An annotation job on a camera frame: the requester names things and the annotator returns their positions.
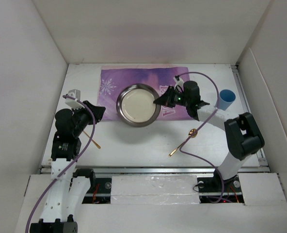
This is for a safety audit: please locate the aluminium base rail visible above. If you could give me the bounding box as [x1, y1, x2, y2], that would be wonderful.
[38, 64, 270, 202]

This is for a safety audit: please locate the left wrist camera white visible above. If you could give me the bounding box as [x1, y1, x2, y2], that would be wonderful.
[65, 89, 82, 110]

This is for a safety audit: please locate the metal rimmed cream plate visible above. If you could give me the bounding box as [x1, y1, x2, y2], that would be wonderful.
[116, 83, 161, 128]

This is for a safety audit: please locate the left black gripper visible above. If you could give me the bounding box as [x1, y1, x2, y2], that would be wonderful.
[71, 100, 105, 137]

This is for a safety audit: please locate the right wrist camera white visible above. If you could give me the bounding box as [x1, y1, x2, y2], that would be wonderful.
[174, 75, 184, 89]

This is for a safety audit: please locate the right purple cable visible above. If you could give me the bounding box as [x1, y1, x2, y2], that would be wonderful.
[177, 72, 233, 204]

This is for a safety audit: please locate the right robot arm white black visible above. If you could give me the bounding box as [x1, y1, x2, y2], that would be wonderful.
[154, 81, 265, 191]

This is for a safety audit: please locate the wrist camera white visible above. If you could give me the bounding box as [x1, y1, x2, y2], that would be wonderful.
[65, 89, 82, 110]
[174, 75, 184, 89]

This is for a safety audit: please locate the purple printed cloth placemat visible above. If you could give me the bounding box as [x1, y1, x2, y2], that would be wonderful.
[97, 65, 189, 121]

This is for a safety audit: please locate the gold spoon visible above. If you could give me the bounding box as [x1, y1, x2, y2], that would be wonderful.
[168, 128, 198, 157]

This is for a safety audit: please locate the white foam block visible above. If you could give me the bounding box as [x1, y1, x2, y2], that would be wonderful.
[111, 175, 200, 205]

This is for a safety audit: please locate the gold fork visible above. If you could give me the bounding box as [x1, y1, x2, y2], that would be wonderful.
[83, 131, 101, 149]

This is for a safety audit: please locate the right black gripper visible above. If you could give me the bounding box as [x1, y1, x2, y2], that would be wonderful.
[153, 85, 190, 108]

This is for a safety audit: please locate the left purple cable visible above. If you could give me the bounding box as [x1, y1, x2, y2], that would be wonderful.
[24, 95, 97, 233]

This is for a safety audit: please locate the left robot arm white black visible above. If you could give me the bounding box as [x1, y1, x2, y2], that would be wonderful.
[25, 96, 106, 233]

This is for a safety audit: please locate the blue plastic cup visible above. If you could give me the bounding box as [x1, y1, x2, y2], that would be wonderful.
[215, 89, 236, 111]

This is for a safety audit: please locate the purple cable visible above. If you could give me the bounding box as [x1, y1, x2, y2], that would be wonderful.
[177, 72, 233, 204]
[24, 95, 97, 233]

